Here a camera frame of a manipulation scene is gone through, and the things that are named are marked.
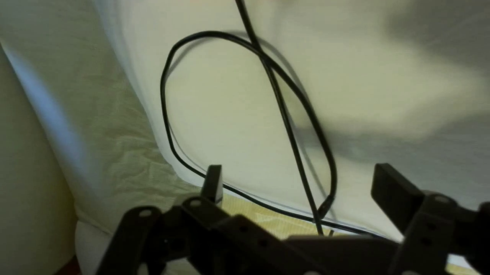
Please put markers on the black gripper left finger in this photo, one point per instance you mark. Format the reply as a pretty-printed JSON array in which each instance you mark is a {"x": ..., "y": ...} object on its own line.
[{"x": 213, "y": 187}]

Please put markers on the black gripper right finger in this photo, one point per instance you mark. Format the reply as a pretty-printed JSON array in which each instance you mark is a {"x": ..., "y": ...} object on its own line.
[{"x": 395, "y": 196}]

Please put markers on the large white front pillow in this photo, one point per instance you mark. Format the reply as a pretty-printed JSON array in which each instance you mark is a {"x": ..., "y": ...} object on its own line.
[{"x": 299, "y": 100}]

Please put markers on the yellow bed comforter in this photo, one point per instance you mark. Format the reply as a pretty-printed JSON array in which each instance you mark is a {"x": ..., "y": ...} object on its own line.
[{"x": 283, "y": 227}]

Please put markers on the grey bed sheet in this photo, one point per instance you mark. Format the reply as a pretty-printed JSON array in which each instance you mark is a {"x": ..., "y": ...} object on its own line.
[{"x": 90, "y": 115}]

